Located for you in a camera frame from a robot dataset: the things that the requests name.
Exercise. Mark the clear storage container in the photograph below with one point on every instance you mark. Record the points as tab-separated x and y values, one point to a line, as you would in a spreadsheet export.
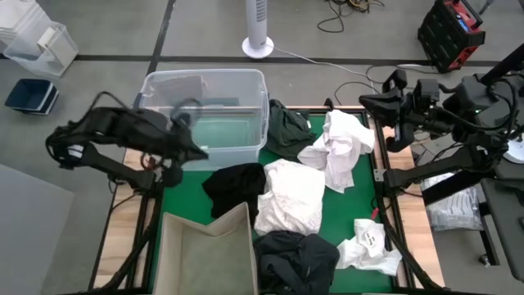
24	57

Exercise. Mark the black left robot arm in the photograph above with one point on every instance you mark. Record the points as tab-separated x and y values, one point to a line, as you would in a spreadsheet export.
123	127

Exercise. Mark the black frame clip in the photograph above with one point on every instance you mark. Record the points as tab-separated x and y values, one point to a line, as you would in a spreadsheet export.
328	103

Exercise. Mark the black side table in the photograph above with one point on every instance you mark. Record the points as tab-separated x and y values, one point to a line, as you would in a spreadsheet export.
507	229

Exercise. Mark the dark green garment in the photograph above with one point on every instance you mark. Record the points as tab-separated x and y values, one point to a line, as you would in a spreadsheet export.
286	131

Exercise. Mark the white tower fan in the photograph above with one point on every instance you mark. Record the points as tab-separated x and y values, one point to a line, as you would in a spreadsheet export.
256	20

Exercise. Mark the small white labelled garment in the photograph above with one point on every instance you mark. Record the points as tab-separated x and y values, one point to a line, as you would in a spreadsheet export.
364	254

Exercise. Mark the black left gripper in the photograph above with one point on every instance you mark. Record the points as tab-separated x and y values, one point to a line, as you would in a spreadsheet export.
178	131

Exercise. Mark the dark blue bin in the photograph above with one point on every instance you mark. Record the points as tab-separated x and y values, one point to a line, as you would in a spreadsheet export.
30	95

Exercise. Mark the green table mat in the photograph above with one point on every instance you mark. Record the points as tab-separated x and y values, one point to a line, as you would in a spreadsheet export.
348	205

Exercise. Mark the white lace garment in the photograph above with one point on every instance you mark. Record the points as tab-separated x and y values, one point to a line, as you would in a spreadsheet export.
292	196

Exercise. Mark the small black garment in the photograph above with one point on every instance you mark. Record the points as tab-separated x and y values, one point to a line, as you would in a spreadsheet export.
233	184

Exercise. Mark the beige fabric bin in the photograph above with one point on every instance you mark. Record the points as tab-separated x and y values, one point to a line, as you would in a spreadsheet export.
204	262

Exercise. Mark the red and black toolbox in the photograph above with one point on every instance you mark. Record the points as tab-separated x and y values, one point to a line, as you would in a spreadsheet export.
446	37

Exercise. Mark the clear plastic bag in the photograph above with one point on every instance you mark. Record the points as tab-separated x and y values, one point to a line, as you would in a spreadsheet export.
454	209

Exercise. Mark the white round device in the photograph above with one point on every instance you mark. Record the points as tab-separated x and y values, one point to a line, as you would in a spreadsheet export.
516	153

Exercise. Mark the black diagonal pole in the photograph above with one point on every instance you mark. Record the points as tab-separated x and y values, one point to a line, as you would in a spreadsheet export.
505	63

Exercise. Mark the black aluminium table frame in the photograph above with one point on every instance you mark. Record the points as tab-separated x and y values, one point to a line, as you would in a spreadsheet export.
389	237

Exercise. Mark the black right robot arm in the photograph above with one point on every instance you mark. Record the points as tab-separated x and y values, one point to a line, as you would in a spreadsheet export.
450	164

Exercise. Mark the white cardboard box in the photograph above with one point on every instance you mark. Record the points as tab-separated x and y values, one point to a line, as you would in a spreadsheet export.
61	47

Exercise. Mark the large black garment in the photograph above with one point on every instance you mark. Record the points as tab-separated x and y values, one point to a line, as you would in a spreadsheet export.
294	262

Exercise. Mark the clear plastic storage bin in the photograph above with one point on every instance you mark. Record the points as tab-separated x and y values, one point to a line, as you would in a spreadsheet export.
229	135

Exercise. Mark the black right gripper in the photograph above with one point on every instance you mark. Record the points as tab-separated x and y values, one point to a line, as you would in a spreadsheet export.
425	98

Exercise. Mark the stack of clear containers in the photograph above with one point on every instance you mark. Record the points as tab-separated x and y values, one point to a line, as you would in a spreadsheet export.
16	16

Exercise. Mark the silver metal bracket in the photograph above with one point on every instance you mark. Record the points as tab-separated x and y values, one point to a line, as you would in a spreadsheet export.
378	175

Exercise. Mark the white shirt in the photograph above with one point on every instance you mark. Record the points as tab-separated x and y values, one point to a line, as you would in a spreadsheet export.
340	151

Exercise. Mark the white power strip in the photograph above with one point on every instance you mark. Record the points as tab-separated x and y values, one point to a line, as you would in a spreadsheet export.
413	65

